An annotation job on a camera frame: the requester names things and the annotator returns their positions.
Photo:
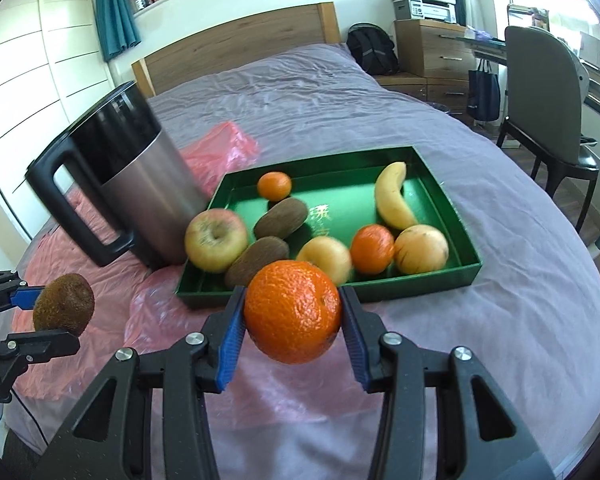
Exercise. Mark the green tray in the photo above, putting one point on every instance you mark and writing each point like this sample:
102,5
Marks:
340,195

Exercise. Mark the white printer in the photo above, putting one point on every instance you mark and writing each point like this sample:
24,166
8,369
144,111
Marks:
425,5

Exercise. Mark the wooden headboard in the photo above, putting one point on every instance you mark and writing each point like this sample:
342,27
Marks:
230,50

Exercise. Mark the brown kiwi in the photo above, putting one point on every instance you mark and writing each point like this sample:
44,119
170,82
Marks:
281,217
256,261
65,302

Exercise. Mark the grey chair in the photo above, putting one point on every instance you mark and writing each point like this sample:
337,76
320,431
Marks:
540,85

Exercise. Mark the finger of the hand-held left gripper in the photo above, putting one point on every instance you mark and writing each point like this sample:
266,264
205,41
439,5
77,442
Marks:
27,296
45,342

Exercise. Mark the black backpack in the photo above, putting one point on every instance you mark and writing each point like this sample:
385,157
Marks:
372,50

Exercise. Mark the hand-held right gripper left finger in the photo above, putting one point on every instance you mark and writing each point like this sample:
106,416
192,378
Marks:
232,340

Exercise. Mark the bed with purple sheet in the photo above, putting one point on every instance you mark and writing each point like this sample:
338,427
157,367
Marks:
480,360

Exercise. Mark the pink plastic sheet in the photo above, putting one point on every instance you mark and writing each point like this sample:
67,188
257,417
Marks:
180,320

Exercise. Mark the white wardrobe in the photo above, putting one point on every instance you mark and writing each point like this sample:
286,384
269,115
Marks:
40,60

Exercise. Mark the orange tangerine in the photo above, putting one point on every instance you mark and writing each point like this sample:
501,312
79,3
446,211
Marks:
372,248
292,310
274,185

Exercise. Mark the yellow-green apple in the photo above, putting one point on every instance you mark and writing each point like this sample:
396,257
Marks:
216,240

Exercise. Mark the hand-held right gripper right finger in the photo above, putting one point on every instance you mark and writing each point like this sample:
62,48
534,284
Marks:
355,340

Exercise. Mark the glass desk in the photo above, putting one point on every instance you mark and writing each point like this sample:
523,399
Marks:
490,44

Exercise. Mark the striped small yellow fruit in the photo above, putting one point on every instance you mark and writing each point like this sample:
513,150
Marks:
421,249

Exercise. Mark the dark hanging bag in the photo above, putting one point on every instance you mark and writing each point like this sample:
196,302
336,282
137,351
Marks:
484,92

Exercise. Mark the black and copper kettle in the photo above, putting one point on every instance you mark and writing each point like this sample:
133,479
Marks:
145,195

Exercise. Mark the yellow banana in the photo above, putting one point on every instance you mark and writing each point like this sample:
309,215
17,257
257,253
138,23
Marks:
394,195

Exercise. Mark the wooden dresser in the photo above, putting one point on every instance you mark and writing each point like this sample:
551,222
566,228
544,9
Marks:
430,45

